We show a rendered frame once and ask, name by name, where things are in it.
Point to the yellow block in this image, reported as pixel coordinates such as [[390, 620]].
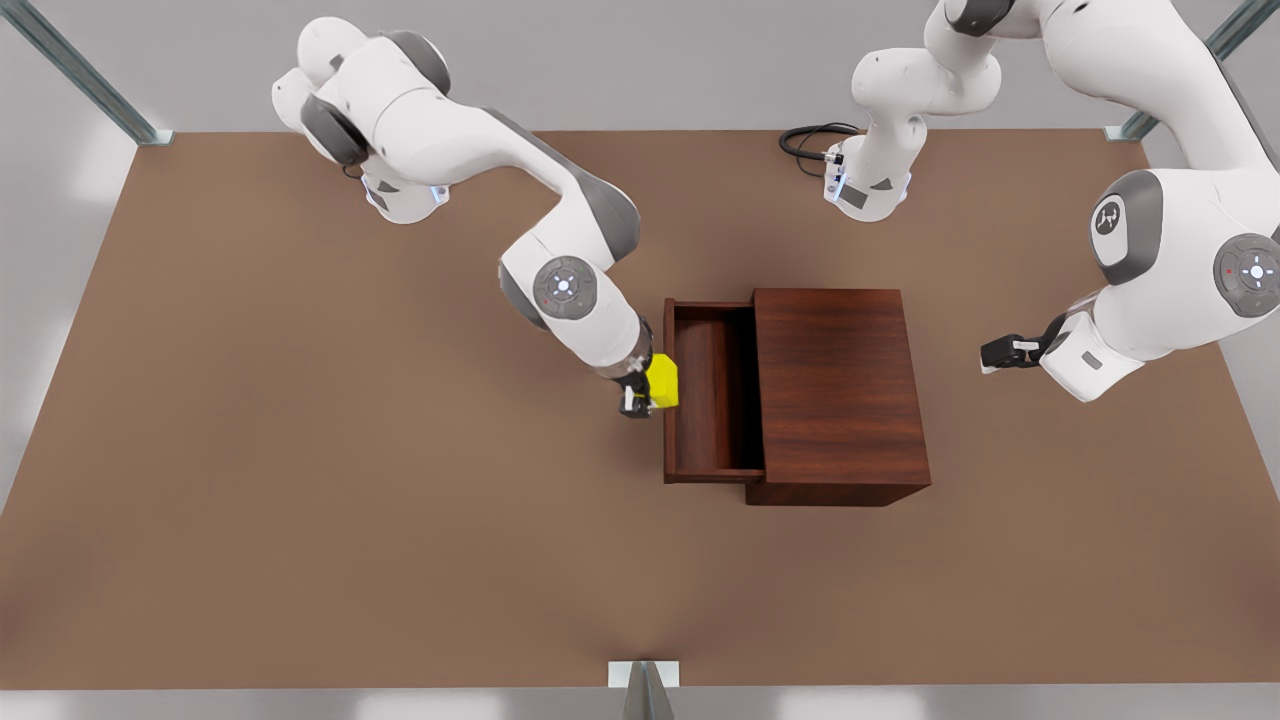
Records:
[[663, 380]]

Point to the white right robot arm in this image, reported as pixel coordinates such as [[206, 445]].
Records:
[[440, 130]]

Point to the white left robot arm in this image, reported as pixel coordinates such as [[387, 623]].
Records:
[[1170, 260]]

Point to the brown wooden drawer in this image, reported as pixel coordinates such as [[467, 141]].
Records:
[[712, 400]]

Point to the brown wooden cabinet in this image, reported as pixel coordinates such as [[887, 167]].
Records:
[[838, 390]]

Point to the silver frame post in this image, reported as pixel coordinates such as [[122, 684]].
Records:
[[645, 690], [80, 75], [1225, 45]]

